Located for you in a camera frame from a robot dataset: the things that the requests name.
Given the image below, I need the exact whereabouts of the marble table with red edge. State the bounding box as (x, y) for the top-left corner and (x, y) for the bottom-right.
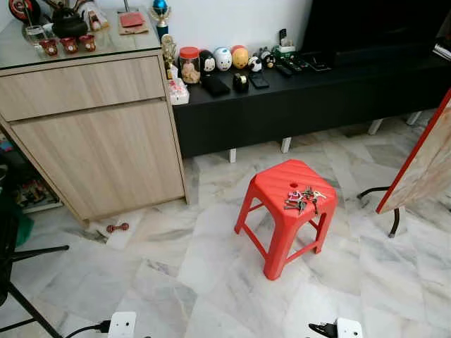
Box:
(357, 92), (451, 238)

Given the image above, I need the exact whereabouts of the black low tv console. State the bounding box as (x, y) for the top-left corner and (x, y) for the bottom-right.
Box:
(171, 53), (451, 159)

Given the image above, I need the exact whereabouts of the black television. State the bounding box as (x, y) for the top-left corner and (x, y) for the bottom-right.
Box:
(299, 0), (451, 68)

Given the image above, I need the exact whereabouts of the red plastic stool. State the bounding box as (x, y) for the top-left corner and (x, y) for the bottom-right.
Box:
(234, 159), (338, 281)

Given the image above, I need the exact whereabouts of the black set-top box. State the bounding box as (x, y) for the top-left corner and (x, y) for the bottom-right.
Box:
(304, 54), (332, 72)

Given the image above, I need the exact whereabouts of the green mug with handset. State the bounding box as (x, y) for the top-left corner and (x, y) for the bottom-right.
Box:
(275, 28), (297, 58)

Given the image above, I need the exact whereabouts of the black flat phone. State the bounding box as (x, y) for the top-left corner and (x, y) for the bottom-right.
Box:
(249, 71), (270, 89)

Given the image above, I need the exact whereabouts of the small black cat figure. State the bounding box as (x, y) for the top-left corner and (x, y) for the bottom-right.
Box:
(259, 48), (276, 69)

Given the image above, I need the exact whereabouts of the black tape dispenser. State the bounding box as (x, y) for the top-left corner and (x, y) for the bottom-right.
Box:
(233, 72), (249, 94)

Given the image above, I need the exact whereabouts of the yellow round plush figure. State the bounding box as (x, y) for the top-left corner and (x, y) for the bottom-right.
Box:
(231, 45), (249, 70)

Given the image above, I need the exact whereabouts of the black wallet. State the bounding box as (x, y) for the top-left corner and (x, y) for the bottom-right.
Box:
(201, 73), (231, 98)

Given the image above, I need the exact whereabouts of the white round plush figure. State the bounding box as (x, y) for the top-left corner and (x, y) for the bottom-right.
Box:
(214, 47), (233, 72)

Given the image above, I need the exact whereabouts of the black round plush figure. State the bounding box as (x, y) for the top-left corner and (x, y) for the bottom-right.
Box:
(199, 49), (216, 75)

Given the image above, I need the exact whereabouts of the glass jar with red lid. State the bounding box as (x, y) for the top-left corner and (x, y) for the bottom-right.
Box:
(178, 46), (202, 85)

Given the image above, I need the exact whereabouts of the pink white tissue pack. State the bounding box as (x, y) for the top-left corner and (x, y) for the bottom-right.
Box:
(168, 77), (190, 106)

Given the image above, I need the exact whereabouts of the gold trophy figure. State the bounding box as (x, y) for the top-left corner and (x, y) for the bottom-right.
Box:
(161, 34), (178, 80)

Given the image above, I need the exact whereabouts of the blue ball trophy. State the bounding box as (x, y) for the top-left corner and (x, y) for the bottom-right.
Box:
(149, 0), (173, 37)

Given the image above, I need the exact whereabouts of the red box on brown tray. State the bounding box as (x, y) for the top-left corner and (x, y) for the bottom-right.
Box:
(116, 11), (150, 35)

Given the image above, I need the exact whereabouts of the light wooden cabinet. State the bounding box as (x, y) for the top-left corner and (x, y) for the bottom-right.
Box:
(0, 48), (190, 225)

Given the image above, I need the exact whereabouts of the black teapot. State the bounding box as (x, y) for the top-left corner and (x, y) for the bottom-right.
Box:
(51, 8), (89, 39)

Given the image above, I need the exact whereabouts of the green bin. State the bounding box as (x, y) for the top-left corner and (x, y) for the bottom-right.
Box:
(16, 210), (35, 247)

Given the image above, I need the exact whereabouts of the clear drinking glass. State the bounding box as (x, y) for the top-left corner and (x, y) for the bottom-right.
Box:
(25, 25), (47, 46)

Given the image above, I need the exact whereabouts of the black folding chair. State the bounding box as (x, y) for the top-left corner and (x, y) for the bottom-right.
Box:
(0, 165), (70, 338)

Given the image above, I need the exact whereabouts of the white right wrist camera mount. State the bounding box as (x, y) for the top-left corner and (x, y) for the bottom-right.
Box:
(335, 318), (364, 338)

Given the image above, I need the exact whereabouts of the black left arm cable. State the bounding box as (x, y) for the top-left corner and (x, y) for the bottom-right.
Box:
(65, 320), (111, 338)

